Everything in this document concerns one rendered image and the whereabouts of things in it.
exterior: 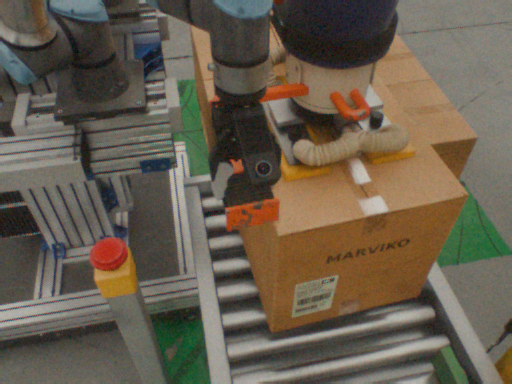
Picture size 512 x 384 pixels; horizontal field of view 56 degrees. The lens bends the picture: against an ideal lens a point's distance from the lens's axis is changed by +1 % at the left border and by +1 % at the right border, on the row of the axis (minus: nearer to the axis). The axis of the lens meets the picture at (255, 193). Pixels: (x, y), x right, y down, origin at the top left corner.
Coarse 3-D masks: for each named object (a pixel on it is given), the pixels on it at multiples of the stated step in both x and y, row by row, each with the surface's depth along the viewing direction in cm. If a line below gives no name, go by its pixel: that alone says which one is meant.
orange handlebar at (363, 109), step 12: (288, 84) 97; (300, 84) 97; (216, 96) 94; (264, 96) 96; (276, 96) 96; (288, 96) 97; (336, 96) 95; (360, 96) 95; (336, 108) 94; (348, 108) 92; (360, 108) 92; (240, 168) 81
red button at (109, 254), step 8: (104, 240) 92; (112, 240) 92; (120, 240) 92; (96, 248) 90; (104, 248) 90; (112, 248) 90; (120, 248) 90; (96, 256) 89; (104, 256) 89; (112, 256) 89; (120, 256) 89; (96, 264) 89; (104, 264) 88; (112, 264) 89; (120, 264) 89
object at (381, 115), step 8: (376, 112) 106; (384, 112) 111; (360, 120) 108; (368, 120) 108; (376, 120) 105; (384, 120) 108; (392, 120) 109; (360, 128) 107; (368, 128) 106; (376, 128) 106; (408, 144) 103; (368, 152) 102; (376, 152) 101; (384, 152) 101; (392, 152) 102; (400, 152) 102; (408, 152) 102; (376, 160) 101; (384, 160) 101; (392, 160) 102
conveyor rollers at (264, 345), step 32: (224, 224) 158; (224, 288) 141; (256, 288) 141; (224, 320) 134; (256, 320) 135; (352, 320) 134; (384, 320) 134; (416, 320) 135; (256, 352) 129; (352, 352) 128; (384, 352) 128; (416, 352) 129
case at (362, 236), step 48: (384, 96) 118; (288, 192) 96; (336, 192) 96; (384, 192) 96; (432, 192) 97; (288, 240) 91; (336, 240) 95; (384, 240) 100; (432, 240) 106; (288, 288) 104; (336, 288) 110; (384, 288) 117
